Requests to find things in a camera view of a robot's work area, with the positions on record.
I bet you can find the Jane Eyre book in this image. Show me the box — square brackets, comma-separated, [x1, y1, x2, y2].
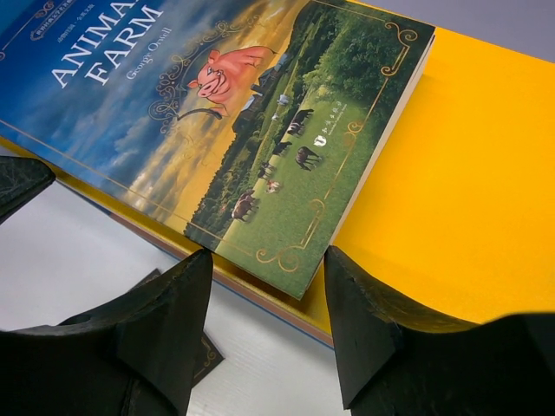
[382, 35, 435, 141]

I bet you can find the Three Days to See book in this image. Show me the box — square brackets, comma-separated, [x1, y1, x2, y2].
[129, 268, 225, 385]

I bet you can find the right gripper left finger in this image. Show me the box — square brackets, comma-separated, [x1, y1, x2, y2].
[1, 249, 213, 415]

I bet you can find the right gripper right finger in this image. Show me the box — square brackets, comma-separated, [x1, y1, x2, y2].
[324, 246, 554, 415]

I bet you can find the Animal Farm book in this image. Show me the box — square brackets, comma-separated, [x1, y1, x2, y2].
[1, 0, 435, 299]

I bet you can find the blue wooden bookshelf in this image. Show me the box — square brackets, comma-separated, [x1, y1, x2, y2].
[1, 27, 554, 344]

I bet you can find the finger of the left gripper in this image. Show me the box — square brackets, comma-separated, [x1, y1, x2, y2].
[1, 156, 56, 223]

